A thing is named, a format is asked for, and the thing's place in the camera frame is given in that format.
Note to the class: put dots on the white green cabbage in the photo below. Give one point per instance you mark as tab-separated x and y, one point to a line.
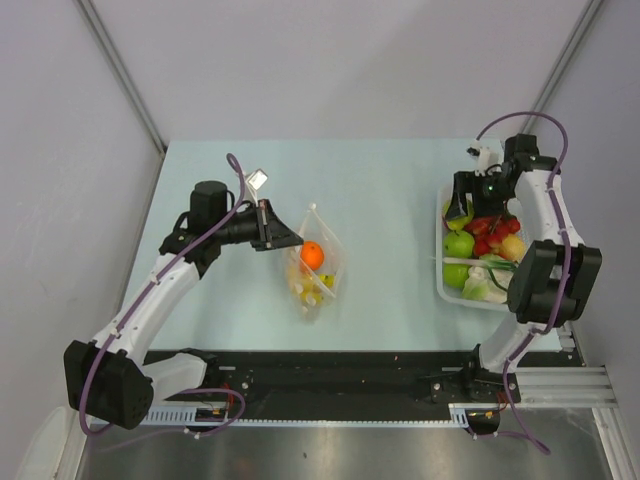
487	285

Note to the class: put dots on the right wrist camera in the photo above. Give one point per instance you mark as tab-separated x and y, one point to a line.
486	160

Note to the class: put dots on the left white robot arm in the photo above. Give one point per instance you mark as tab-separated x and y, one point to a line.
107	377

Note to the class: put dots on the red strawberry bunch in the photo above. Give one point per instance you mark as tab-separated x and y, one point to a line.
489	232

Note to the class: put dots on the clear zip top bag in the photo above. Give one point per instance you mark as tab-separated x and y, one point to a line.
314	228

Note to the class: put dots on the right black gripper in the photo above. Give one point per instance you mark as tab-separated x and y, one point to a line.
467	182

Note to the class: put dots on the yellow banana bunch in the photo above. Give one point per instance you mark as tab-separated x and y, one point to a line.
310	289

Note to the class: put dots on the orange fruit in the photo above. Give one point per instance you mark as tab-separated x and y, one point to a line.
312	255

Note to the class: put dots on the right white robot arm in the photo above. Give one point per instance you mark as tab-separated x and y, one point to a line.
550	285

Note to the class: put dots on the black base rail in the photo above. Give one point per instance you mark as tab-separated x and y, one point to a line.
391	386

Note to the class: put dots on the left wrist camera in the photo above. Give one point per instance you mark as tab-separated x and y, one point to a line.
253	181

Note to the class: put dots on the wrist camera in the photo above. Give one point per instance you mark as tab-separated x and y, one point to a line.
253	181
486	160

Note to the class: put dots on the yellow pear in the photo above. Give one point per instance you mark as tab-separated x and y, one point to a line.
512	248

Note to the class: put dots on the green onion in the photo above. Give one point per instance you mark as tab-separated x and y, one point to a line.
497	263

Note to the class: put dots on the green apple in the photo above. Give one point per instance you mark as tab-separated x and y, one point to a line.
455	275
458	244

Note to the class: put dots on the green pear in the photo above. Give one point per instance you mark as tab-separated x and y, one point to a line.
459	223

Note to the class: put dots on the white plastic basket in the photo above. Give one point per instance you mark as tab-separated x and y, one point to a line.
451	294

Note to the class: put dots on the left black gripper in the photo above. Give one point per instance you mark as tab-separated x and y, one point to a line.
271	233

